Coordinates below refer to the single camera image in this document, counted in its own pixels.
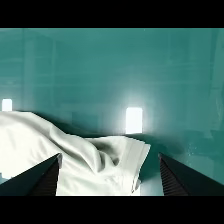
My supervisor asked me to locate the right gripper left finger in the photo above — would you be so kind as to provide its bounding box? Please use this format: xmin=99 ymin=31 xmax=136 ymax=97
xmin=0 ymin=152 xmax=63 ymax=197

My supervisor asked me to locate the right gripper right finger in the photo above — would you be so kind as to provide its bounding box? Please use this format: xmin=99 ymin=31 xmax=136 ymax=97
xmin=157 ymin=152 xmax=224 ymax=197

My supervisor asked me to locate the white garment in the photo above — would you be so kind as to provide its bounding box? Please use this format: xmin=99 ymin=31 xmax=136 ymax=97
xmin=0 ymin=110 xmax=152 ymax=197

